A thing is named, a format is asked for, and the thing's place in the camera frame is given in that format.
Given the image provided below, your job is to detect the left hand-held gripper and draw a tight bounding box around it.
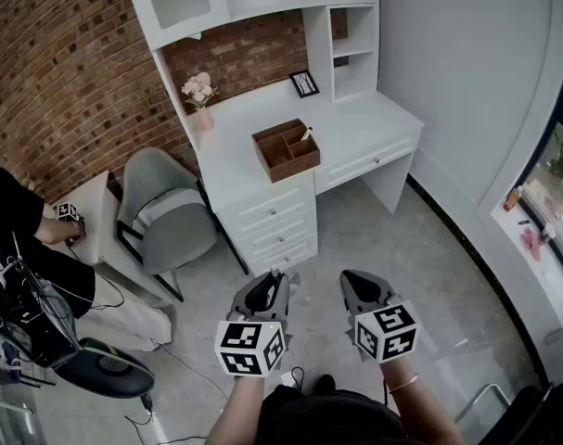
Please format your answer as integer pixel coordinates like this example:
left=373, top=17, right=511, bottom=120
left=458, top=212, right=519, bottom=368
left=214, top=272, right=301, bottom=379

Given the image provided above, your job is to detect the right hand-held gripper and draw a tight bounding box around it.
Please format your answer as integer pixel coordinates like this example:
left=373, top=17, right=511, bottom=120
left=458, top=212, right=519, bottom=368
left=339, top=269, right=421, bottom=364

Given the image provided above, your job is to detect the brown wooden organizer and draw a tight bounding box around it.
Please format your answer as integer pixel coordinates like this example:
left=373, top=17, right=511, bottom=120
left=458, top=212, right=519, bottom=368
left=251, top=118, right=321, bottom=184

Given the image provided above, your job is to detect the person's left forearm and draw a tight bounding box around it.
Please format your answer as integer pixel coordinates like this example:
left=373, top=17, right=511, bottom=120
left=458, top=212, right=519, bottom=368
left=205, top=374, right=269, bottom=445

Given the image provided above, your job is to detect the person's right forearm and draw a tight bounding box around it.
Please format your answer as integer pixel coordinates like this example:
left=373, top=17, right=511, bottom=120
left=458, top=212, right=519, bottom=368
left=380, top=357, right=464, bottom=445

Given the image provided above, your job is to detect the person's black-clothed torso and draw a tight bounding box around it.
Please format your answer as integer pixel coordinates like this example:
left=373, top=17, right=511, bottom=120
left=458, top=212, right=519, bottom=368
left=256, top=382, right=449, bottom=445

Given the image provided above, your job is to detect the grey upholstered chair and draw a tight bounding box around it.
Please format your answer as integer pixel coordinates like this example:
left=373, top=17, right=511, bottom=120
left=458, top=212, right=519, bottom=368
left=116, top=146, right=250, bottom=303

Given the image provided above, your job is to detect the white desk with hutch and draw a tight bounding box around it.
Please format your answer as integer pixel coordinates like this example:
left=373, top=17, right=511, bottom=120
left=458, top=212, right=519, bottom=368
left=122, top=0, right=425, bottom=277

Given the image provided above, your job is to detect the pink object on windowsill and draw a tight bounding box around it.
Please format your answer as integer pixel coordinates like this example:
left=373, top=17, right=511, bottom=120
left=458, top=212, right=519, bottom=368
left=520, top=228, right=545, bottom=262

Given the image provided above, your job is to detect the small white side table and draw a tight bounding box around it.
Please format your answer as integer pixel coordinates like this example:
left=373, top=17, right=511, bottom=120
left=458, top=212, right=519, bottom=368
left=43, top=170, right=176, bottom=306

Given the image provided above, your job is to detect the pale pink flower bouquet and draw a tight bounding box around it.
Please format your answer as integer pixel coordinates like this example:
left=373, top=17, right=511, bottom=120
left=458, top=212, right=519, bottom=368
left=181, top=71, right=220, bottom=110

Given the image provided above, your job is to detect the thin gold bracelet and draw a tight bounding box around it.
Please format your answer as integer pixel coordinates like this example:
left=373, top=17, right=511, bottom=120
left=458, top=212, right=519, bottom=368
left=387, top=372, right=420, bottom=394

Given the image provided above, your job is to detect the metal tube frame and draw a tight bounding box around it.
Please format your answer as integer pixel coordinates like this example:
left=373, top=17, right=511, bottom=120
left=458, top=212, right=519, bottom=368
left=454, top=381, right=513, bottom=425

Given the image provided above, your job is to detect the black floor cable with plug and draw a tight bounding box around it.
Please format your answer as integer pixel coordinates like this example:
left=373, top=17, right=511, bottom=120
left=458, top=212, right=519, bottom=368
left=122, top=392, right=158, bottom=430

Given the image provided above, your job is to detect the black picture frame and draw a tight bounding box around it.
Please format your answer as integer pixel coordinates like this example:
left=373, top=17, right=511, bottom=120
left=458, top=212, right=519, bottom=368
left=288, top=69, right=321, bottom=99

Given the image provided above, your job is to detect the black equipment bag with cables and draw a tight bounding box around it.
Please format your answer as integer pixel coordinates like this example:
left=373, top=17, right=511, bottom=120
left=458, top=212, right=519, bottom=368
left=0, top=252, right=81, bottom=370

